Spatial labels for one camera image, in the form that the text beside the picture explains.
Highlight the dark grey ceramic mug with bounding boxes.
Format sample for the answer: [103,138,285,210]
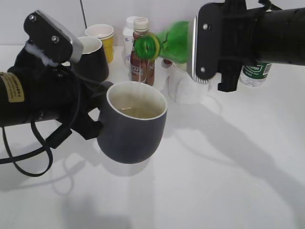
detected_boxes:
[97,81,168,164]

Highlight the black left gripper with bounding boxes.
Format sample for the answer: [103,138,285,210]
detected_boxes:
[7,42,113,140]

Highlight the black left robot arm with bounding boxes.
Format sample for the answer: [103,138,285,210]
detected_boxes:
[0,42,111,141]

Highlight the white ceramic mug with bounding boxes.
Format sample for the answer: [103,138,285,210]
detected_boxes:
[168,63,210,104]

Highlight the dark red ceramic mug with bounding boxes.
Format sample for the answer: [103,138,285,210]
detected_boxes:
[162,59,172,69]

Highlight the yellow paper cup stack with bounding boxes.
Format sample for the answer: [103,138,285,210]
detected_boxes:
[85,24,114,63]

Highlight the green plastic soda bottle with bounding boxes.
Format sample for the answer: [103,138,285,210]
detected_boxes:
[134,21,190,63]

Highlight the clear water bottle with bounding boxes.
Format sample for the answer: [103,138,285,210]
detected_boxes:
[239,62,272,87]

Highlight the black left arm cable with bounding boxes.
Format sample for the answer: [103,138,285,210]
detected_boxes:
[0,71,105,177]

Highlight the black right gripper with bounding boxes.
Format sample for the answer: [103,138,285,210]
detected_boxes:
[218,0,262,92]

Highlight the black ceramic mug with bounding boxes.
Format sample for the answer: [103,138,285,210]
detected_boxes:
[70,36,109,84]

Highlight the white plastic bottle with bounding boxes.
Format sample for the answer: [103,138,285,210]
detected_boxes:
[122,16,140,68]

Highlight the thin black wall cable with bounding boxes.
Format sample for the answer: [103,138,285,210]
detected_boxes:
[80,0,88,30]

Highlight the brown Nescafe coffee bottle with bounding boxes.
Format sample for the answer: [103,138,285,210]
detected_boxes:
[130,17,155,86]

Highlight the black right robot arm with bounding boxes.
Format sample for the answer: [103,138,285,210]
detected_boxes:
[217,0,305,92]

